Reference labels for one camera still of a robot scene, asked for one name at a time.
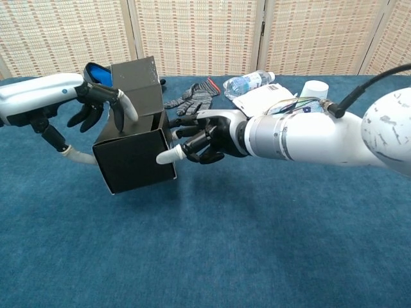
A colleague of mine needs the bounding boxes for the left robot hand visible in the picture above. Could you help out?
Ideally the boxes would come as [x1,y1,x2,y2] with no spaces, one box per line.
[0,73,139,166]

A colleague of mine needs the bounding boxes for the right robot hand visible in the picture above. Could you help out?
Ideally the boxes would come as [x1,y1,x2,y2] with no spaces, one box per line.
[155,108,250,165]

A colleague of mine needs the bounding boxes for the black paper box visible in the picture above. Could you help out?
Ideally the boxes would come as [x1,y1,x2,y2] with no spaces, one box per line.
[92,56,178,195]

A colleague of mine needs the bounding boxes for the grey knit work glove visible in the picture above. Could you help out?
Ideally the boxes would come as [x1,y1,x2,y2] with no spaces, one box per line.
[163,78,222,116]

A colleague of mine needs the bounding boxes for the white tissue packet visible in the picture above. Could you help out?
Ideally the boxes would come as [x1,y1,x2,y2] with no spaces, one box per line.
[232,82,298,118]

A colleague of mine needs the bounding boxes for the clear plastic water bottle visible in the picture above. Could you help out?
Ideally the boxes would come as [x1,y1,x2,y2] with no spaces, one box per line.
[223,71,276,101]

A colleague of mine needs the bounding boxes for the beige woven screen panel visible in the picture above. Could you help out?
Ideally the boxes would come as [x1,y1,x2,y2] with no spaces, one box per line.
[0,0,142,80]
[259,0,391,76]
[359,0,411,76]
[128,0,267,76]

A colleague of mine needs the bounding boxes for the grey blue beanie hat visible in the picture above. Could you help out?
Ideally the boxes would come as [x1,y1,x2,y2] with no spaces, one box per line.
[83,62,167,87]

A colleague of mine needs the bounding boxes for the white floral paper cup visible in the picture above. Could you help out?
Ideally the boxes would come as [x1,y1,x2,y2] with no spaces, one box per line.
[300,80,330,100]

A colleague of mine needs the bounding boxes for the coloured right wrist wires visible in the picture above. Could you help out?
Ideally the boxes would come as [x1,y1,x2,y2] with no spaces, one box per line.
[265,96,322,116]

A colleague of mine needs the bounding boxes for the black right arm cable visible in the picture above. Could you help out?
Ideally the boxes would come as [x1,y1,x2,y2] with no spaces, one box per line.
[320,63,411,118]

